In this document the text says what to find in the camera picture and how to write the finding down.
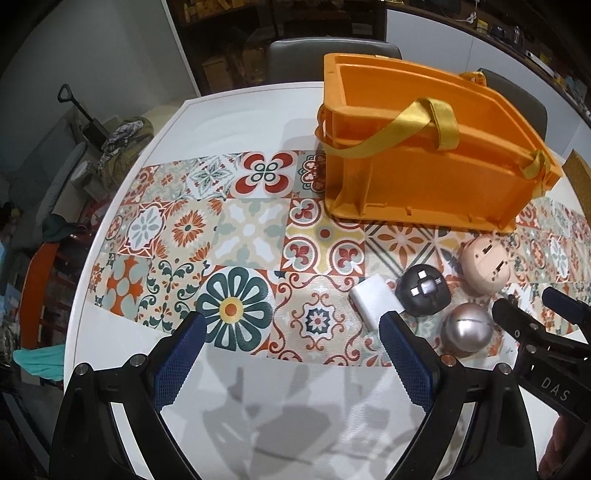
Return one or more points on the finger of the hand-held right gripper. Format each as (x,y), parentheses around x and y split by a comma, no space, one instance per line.
(512,321)
(565,302)

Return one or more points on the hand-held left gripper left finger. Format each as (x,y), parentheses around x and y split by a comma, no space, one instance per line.
(182,355)

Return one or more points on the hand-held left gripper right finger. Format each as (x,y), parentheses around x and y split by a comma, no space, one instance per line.
(406,357)

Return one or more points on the silver metallic ball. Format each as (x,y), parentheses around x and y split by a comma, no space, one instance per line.
(466,330)

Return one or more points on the beige ball-shaped device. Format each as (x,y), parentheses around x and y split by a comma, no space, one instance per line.
(482,267)

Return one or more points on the small white box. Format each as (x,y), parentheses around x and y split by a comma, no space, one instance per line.
(371,302)

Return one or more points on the black ball-shaped device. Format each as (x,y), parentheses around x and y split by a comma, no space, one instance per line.
(422,293)

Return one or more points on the person's right hand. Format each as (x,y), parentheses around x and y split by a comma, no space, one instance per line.
(556,445)

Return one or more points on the patterned tile table mat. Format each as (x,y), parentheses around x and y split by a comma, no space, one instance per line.
(249,240)

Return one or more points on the cork board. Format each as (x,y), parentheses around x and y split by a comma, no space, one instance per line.
(579,166)

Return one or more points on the teal cloth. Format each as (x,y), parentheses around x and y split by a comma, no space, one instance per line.
(41,362)

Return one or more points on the orange chair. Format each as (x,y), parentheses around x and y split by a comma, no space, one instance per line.
(37,286)

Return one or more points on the red round sign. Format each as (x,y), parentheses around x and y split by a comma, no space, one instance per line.
(92,212)

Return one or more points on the dark green cloth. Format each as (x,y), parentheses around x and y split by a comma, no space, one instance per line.
(60,228)

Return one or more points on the grey chair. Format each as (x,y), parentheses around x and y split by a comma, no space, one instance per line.
(521,97)
(295,60)

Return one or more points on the camouflage cloth bundle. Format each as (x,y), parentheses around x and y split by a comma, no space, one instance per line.
(122,143)

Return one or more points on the grey sofa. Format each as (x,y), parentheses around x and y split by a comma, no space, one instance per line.
(41,180)

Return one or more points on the black shovel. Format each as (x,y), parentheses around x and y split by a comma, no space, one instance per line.
(92,127)

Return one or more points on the dark shelving unit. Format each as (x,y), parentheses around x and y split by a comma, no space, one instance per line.
(240,41)

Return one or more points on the cluttered wall shelf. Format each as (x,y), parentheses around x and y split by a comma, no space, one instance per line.
(517,32)

